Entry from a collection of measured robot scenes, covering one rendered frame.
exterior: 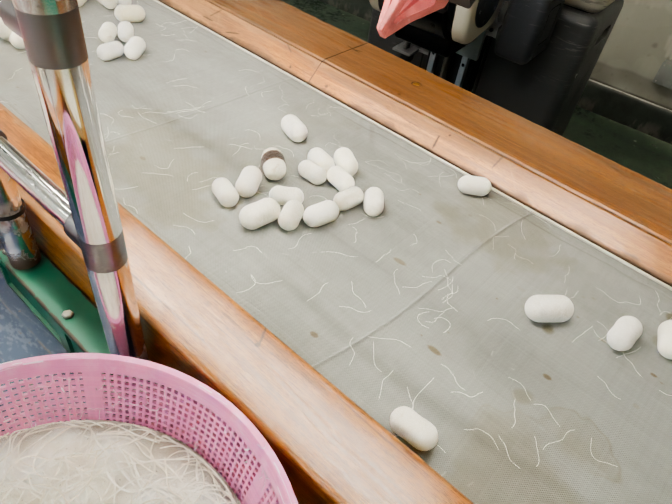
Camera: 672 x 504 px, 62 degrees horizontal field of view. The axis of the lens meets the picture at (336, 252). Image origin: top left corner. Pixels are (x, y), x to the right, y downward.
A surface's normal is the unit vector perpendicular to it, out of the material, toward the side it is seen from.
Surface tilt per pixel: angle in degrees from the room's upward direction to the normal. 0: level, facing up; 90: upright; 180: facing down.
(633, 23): 90
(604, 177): 0
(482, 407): 0
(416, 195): 0
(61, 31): 90
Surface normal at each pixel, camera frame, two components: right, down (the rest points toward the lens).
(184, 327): 0.12, -0.71
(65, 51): 0.63, 0.59
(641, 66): -0.58, 0.48
